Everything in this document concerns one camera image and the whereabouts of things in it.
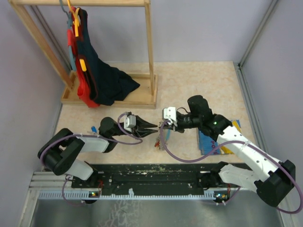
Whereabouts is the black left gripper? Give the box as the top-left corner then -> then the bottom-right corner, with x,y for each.
112,115 -> 158,140

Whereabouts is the blue key tag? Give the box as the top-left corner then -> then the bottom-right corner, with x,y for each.
91,126 -> 97,133

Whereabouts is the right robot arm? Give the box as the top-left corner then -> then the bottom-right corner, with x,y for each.
161,95 -> 295,207

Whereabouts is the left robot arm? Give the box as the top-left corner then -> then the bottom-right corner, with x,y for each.
37,112 -> 157,188

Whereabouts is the wooden clothes rack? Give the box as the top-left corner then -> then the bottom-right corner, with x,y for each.
10,0 -> 158,109

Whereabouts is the blue yellow booklet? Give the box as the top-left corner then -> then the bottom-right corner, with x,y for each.
197,120 -> 241,155

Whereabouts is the dark navy garment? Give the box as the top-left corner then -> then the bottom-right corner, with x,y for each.
76,8 -> 140,106

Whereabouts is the red garment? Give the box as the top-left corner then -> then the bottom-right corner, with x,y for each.
66,7 -> 101,108

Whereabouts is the yellow hanger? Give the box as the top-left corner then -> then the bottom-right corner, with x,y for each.
67,0 -> 80,63

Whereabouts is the teal hanger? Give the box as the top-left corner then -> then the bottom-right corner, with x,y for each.
59,0 -> 77,71

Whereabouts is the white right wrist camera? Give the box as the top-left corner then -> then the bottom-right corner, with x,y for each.
162,107 -> 177,126

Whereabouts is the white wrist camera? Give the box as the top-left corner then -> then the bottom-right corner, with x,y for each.
124,112 -> 136,131
162,107 -> 177,126

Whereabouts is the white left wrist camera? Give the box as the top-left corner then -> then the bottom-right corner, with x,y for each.
124,112 -> 136,131

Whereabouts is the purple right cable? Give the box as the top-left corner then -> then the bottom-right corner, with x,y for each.
160,119 -> 303,215

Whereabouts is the aluminium corner rail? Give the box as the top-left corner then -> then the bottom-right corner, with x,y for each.
237,0 -> 280,69

